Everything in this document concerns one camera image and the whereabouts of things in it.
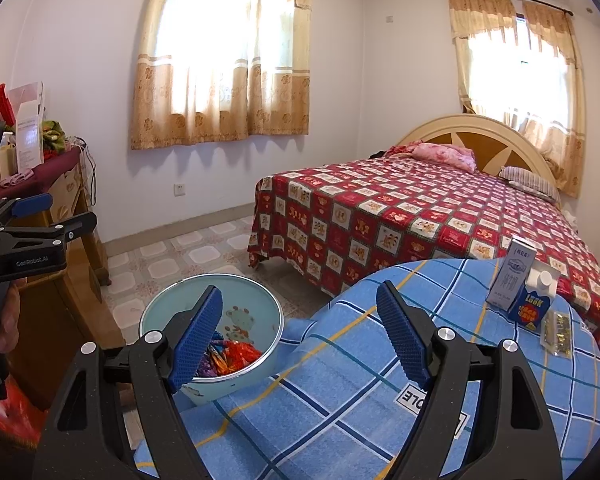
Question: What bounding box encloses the cream wooden headboard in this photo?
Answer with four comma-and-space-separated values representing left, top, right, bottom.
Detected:
395, 114, 561, 196

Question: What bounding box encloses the wooden cabinet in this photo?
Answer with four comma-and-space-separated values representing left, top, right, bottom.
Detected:
7, 157, 127, 408

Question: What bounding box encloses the maroon cloth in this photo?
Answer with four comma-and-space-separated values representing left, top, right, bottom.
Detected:
0, 145, 83, 203

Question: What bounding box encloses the clear blister pack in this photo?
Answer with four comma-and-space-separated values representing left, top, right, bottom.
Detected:
539, 310, 573, 358

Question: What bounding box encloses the person's left hand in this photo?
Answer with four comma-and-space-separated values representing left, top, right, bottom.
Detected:
0, 280, 22, 358

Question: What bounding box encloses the green red fabric bundle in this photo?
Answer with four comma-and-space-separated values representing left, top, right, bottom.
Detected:
40, 120, 77, 157

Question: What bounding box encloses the bed with red quilt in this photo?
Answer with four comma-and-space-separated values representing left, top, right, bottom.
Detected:
247, 157, 600, 366

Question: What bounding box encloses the light blue cartoon bin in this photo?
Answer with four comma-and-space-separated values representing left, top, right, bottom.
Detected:
139, 272, 285, 403

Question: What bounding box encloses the striped pillow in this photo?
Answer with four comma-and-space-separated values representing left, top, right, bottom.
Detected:
497, 166, 563, 203

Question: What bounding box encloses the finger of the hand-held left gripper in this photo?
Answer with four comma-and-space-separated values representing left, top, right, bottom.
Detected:
0, 194, 54, 226
0, 211, 97, 252

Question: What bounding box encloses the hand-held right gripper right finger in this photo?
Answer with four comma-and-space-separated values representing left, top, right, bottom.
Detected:
375, 281, 563, 480

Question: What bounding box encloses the pink pillow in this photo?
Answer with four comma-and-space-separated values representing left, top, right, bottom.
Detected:
387, 142, 478, 173

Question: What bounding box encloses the white paper bag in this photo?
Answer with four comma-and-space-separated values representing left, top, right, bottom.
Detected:
7, 81, 46, 168

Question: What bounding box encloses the red plastic bag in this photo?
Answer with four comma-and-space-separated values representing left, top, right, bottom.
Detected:
0, 375, 48, 450

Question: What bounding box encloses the beige patterned curtain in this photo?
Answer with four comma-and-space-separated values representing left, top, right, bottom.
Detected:
130, 0, 313, 151
447, 0, 588, 198

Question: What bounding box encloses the white cable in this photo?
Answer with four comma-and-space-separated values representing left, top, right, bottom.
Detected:
77, 137, 99, 207

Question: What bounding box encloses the red shiny wrapper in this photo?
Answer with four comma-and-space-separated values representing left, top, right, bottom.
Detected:
221, 342, 264, 374

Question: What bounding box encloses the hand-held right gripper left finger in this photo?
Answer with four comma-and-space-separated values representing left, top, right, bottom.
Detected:
32, 285, 224, 480

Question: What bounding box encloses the white tall carton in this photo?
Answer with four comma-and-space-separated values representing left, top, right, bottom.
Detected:
486, 239, 537, 313

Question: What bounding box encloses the blue juice carton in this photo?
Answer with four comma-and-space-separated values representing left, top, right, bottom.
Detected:
507, 266, 561, 331

